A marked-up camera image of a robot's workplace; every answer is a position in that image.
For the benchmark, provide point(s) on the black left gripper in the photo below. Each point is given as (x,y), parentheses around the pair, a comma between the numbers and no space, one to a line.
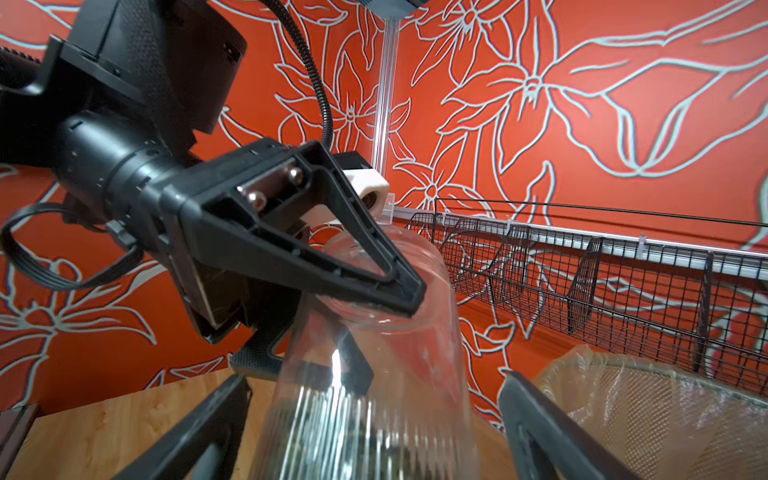
(232,231)

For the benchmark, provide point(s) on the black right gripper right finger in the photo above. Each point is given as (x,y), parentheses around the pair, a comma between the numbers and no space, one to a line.
(546,443)

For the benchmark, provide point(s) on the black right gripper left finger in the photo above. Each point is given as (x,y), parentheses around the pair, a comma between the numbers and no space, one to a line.
(202,445)

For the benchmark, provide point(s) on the clear jar with tea leaves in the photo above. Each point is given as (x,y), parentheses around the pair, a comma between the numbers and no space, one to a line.
(365,394)

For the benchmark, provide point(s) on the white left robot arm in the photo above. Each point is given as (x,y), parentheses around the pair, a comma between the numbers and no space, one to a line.
(113,109)

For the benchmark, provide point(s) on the yellow plastic bin liner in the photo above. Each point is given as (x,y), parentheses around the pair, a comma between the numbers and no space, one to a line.
(659,421)

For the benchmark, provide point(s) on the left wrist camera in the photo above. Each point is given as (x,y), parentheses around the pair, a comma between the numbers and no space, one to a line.
(368,183)

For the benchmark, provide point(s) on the black wire wall basket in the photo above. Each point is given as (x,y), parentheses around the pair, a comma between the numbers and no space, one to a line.
(702,310)

